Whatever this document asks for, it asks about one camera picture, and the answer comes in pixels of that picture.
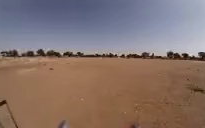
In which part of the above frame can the row of trees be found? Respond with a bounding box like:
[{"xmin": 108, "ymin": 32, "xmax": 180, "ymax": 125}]
[{"xmin": 0, "ymin": 48, "xmax": 205, "ymax": 62}]

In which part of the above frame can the robot's own part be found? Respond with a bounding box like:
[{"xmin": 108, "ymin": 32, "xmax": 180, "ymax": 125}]
[
  {"xmin": 57, "ymin": 119, "xmax": 70, "ymax": 128},
  {"xmin": 129, "ymin": 123, "xmax": 140, "ymax": 128}
]

